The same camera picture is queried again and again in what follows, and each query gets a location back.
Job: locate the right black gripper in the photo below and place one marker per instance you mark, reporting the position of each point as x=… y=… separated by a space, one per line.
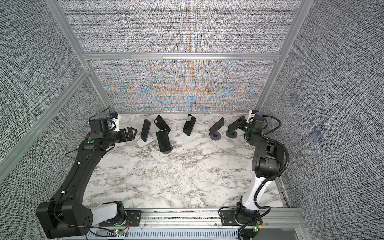
x=243 y=122

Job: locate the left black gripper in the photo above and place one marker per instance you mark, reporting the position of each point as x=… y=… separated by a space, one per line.
x=131 y=135

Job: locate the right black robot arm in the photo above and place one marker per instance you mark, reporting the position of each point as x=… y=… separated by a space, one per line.
x=269 y=161

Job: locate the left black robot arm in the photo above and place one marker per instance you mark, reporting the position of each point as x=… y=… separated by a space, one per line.
x=64 y=215

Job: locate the white stand far left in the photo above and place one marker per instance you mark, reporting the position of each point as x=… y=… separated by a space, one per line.
x=141 y=143

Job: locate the dark green round phone stand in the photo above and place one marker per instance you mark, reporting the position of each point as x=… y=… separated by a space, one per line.
x=231 y=135

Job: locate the blue-cased phone far left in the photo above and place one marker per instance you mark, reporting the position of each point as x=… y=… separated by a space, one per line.
x=145 y=130

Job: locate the purple round phone stand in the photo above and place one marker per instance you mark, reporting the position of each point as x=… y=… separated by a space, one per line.
x=215 y=136

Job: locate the black textured-back phone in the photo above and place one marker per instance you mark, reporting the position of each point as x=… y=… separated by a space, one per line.
x=161 y=124

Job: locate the green-edged phone on round stand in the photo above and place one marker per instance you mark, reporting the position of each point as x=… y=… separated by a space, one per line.
x=163 y=141

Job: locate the grey round stand front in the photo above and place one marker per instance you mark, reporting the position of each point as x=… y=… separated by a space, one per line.
x=167 y=152

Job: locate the white stand behind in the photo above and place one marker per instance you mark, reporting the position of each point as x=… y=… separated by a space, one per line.
x=172 y=135

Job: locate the white centre phone stand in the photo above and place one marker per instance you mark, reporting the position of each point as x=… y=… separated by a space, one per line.
x=184 y=137

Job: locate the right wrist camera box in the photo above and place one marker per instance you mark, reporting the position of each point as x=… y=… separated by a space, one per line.
x=253 y=115

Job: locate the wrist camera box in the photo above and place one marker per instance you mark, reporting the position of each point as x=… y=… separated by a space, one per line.
x=253 y=115
x=105 y=125

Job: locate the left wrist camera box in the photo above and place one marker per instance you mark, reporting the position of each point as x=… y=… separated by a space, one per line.
x=105 y=125

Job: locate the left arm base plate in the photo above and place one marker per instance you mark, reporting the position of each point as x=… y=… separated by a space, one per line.
x=131 y=217

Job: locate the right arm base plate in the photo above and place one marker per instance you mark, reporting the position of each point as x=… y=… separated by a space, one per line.
x=228 y=218

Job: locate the aluminium front rail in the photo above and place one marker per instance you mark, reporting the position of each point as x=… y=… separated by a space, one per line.
x=205 y=224

